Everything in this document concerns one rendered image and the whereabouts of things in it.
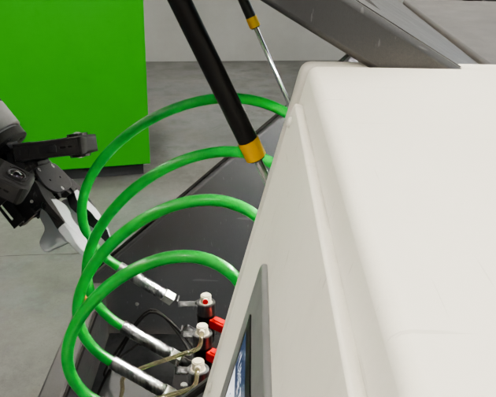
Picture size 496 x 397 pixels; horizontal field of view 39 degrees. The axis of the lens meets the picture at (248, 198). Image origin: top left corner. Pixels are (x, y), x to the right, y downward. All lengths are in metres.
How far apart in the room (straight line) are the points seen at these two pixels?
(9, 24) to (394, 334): 4.04
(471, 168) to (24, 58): 3.96
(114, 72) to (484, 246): 4.03
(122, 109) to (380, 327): 4.12
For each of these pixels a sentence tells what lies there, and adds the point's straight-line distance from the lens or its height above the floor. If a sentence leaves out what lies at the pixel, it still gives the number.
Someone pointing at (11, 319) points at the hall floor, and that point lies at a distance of 3.16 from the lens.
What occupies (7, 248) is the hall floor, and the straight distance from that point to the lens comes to 3.74.
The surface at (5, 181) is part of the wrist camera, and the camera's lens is 0.87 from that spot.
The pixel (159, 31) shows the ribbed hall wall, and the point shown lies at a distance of 7.46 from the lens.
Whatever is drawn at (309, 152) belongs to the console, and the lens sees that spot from 0.43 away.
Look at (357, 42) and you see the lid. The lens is 0.55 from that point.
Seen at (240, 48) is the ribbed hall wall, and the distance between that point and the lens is 7.52.
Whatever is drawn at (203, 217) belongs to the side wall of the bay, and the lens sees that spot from 1.35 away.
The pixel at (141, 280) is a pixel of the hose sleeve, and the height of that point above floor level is 1.14.
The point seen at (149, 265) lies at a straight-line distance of 0.76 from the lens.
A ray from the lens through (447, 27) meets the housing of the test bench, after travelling 1.04.
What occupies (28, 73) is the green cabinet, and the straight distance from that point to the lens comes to 4.27.
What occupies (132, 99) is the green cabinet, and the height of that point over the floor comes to 0.50.
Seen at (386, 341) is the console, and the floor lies 1.54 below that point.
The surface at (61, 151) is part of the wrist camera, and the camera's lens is 1.00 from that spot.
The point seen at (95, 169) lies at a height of 1.31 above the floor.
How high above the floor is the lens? 1.67
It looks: 24 degrees down
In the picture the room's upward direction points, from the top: 1 degrees clockwise
